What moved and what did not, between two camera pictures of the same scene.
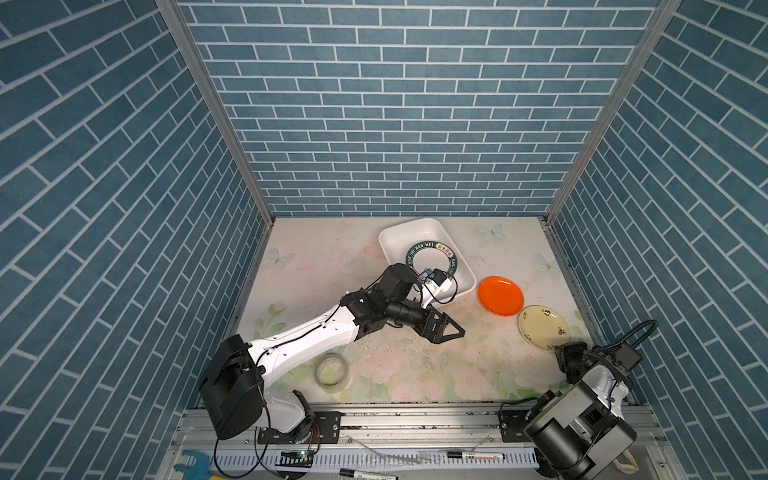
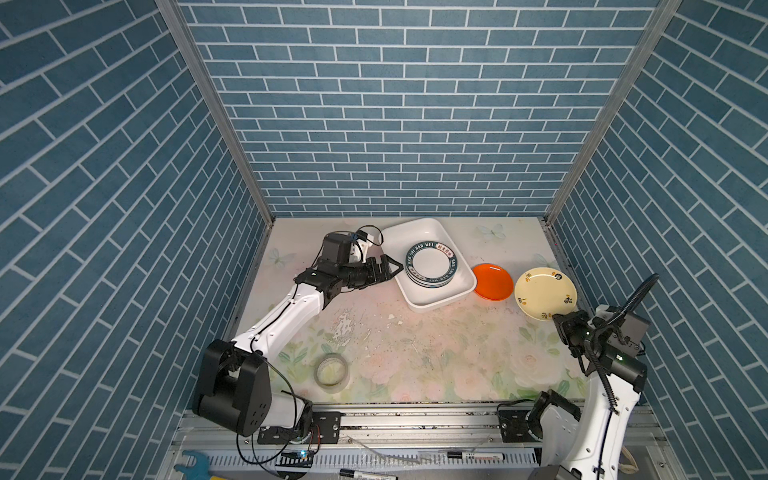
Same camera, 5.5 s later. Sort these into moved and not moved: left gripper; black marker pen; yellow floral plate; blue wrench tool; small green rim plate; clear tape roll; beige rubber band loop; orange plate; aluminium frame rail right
Moved: orange plate; yellow floral plate; left gripper
Not moved: aluminium frame rail right; beige rubber band loop; small green rim plate; clear tape roll; blue wrench tool; black marker pen
